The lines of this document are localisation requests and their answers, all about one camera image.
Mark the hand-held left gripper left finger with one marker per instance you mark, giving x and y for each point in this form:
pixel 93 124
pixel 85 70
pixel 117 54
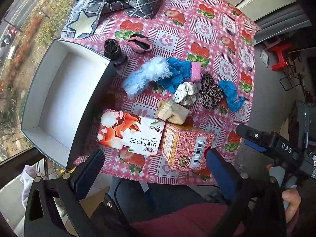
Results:
pixel 91 169

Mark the white cloth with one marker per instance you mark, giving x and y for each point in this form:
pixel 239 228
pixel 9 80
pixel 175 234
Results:
pixel 27 182

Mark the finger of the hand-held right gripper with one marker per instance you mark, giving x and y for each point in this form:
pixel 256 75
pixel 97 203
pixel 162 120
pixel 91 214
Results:
pixel 256 135

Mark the pink patterned carton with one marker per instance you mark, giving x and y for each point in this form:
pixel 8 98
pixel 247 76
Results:
pixel 185 145

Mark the leopard print scrunchie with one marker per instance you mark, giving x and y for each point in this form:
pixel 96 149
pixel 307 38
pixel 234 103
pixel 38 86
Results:
pixel 209 91

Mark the grey curtain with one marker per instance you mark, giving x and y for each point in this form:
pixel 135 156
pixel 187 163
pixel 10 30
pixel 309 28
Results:
pixel 279 22

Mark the white cardboard box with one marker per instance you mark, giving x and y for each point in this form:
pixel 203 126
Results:
pixel 61 98

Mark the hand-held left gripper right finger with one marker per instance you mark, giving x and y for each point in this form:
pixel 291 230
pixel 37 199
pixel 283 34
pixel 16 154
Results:
pixel 219 175

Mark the person's right hand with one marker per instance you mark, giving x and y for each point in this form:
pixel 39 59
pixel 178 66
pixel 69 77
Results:
pixel 292 200

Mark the pink strawberry tablecloth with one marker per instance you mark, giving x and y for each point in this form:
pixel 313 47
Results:
pixel 172 17

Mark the beige sock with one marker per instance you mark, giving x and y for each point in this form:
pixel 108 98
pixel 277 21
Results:
pixel 172 111

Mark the red plastic stool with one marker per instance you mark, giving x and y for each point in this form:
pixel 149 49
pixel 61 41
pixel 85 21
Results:
pixel 280 54

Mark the black folding chair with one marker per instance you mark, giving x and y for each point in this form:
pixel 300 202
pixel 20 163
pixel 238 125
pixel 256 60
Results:
pixel 287 82

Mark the light blue fluffy sock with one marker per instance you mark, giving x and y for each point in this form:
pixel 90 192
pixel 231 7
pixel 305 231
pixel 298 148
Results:
pixel 145 75

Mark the white orange snack packet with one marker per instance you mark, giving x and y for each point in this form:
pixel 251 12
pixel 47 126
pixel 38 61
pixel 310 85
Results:
pixel 128 133

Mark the person's maroon top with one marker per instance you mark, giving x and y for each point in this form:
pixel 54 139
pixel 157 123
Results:
pixel 187 219

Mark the dark knitted sock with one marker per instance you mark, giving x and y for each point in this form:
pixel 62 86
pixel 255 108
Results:
pixel 112 50

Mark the white polka dot scrunchie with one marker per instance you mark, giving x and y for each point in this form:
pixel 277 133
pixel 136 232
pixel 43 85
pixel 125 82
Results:
pixel 185 93

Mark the blue mesh cloth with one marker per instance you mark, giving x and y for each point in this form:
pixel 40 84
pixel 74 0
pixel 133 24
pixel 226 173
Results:
pixel 176 71

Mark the pink knitted sock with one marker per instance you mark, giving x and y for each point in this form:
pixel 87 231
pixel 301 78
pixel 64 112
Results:
pixel 139 43

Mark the person's jeans leg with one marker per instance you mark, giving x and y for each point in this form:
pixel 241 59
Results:
pixel 158 195

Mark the pink sponge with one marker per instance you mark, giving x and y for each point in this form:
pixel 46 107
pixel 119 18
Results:
pixel 196 71

